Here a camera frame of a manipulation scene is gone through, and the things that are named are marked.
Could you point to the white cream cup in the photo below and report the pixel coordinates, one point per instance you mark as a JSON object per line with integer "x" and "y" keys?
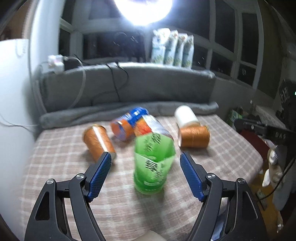
{"x": 185, "y": 117}

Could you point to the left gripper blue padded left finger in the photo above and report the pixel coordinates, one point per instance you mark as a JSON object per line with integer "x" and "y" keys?
{"x": 97, "y": 175}

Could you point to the window frame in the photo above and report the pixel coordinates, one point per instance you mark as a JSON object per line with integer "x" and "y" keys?
{"x": 228, "y": 35}

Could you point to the white ring light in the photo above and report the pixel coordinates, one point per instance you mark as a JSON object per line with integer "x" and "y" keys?
{"x": 143, "y": 13}

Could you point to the refill pouch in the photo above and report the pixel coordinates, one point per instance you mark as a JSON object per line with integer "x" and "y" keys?
{"x": 171, "y": 45}
{"x": 182, "y": 37}
{"x": 188, "y": 52}
{"x": 159, "y": 45}

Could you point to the orange cup at right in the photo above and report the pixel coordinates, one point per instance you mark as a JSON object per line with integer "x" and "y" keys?
{"x": 194, "y": 137}

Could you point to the blue orange snack cup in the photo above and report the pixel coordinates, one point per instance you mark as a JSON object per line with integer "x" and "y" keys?
{"x": 123, "y": 127}

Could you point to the grey fleece blanket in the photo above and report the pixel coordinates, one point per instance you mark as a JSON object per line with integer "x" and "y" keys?
{"x": 105, "y": 92}

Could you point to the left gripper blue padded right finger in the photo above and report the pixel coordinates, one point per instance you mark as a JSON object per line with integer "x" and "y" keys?
{"x": 195, "y": 175}

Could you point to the plaid checked bed sheet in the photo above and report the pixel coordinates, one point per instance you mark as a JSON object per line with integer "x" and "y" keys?
{"x": 124, "y": 209}

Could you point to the white power strip with adapters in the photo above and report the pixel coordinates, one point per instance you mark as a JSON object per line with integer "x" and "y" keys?
{"x": 56, "y": 63}

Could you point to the red white noodle cup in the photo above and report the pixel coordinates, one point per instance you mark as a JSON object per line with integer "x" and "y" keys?
{"x": 149, "y": 124}

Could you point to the orange paper cup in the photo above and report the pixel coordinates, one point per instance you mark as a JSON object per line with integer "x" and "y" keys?
{"x": 97, "y": 141}

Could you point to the white knit gloved hand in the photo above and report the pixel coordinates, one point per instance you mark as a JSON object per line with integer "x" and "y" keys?
{"x": 276, "y": 158}

